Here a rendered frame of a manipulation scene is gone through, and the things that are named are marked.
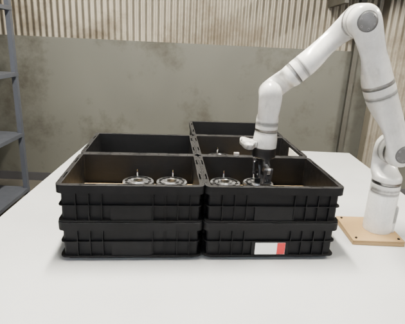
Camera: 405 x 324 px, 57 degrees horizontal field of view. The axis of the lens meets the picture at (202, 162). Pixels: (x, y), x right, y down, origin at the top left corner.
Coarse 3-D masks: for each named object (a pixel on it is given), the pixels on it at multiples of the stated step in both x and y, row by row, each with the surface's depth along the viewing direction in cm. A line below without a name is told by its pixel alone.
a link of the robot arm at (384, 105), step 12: (372, 96) 108; (384, 96) 107; (396, 96) 108; (372, 108) 111; (384, 108) 108; (396, 108) 109; (384, 120) 110; (396, 120) 110; (384, 132) 112; (396, 132) 111; (396, 144) 112; (384, 156) 116; (396, 156) 114
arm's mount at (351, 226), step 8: (336, 216) 136; (344, 216) 136; (344, 224) 130; (352, 224) 130; (360, 224) 130; (344, 232) 128; (352, 232) 125; (360, 232) 125; (368, 232) 125; (352, 240) 120; (360, 240) 120; (368, 240) 120; (376, 240) 120; (384, 240) 120; (392, 240) 121; (400, 240) 121
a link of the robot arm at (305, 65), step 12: (336, 24) 107; (324, 36) 108; (336, 36) 108; (348, 36) 108; (312, 48) 107; (324, 48) 107; (336, 48) 110; (300, 60) 107; (312, 60) 106; (324, 60) 108; (300, 72) 107; (312, 72) 108
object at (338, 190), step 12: (204, 156) 128; (216, 156) 128; (228, 156) 129; (240, 156) 130; (252, 156) 130; (204, 168) 115; (204, 180) 105; (216, 192) 101; (228, 192) 102; (240, 192) 102; (252, 192) 102; (264, 192) 103; (276, 192) 103; (288, 192) 103; (300, 192) 104; (312, 192) 104; (324, 192) 104; (336, 192) 105
